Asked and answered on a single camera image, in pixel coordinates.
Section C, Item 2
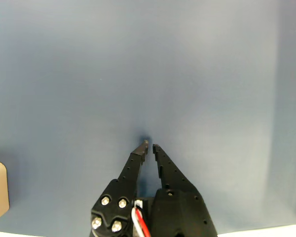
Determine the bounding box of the red white servo cable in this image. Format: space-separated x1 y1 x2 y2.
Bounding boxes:
131 199 151 237

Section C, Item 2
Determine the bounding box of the blue table mat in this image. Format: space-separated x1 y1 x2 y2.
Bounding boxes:
0 0 296 234

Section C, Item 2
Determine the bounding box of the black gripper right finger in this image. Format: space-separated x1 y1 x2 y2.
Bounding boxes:
150 144 219 237

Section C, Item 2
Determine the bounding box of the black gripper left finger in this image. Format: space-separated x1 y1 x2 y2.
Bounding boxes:
90 139 149 237

